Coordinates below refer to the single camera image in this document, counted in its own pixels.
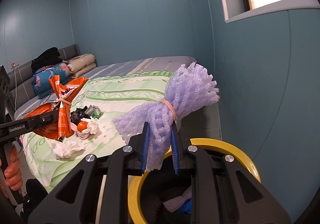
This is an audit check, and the left hand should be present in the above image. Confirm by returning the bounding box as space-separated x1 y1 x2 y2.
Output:
1 145 23 198

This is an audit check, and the black clothing pile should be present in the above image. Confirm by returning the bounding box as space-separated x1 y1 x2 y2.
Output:
31 47 62 74

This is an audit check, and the white tissue bundle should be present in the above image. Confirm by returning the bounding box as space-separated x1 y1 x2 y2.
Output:
81 118 99 134

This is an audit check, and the wall power socket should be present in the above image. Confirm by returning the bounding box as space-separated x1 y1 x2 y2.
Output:
10 61 20 69

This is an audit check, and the white mesh trash in bin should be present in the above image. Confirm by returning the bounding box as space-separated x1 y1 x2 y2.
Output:
163 187 192 213

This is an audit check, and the yellow rimmed trash bin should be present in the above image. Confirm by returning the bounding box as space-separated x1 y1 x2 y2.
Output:
128 138 264 223

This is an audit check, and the purple foam net bundle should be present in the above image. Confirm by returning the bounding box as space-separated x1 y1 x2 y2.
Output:
113 62 220 172

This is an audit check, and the pink tissue wad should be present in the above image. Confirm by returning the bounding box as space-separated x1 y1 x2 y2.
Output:
71 123 90 140

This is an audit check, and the green snack box wrapper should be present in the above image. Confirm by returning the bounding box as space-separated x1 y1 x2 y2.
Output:
85 105 103 119

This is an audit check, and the black crumpled plastic bag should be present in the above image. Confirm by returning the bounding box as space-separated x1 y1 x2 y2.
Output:
70 106 91 125

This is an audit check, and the orange snack wrapper bundle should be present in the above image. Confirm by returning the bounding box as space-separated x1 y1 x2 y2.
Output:
25 75 88 140

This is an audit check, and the orange peel right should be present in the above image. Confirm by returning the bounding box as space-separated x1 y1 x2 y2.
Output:
77 121 88 132

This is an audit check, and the white cable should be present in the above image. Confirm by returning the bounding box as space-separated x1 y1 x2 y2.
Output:
13 66 18 112

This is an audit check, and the grey bed headboard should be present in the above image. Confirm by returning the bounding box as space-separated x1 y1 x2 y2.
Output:
6 44 80 120

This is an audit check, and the bed with green quilt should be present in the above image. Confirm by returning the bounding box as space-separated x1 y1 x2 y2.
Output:
13 56 222 193

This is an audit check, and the beige folded blanket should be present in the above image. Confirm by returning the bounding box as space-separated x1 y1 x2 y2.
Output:
67 54 97 78

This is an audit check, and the blue floral folded blanket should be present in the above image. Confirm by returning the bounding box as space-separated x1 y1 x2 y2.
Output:
31 62 71 100

